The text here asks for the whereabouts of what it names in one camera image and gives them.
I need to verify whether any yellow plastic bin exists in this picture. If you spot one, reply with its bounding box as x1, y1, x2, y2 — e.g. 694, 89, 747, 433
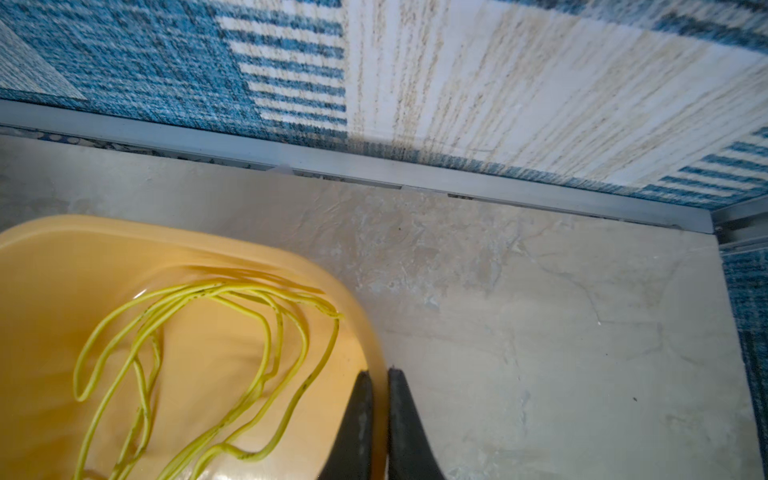
1, 215, 388, 479

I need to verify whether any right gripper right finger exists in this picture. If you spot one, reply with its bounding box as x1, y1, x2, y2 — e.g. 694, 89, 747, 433
387, 368, 445, 480

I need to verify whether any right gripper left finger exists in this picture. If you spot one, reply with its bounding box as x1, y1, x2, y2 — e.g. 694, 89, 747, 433
318, 371, 374, 480

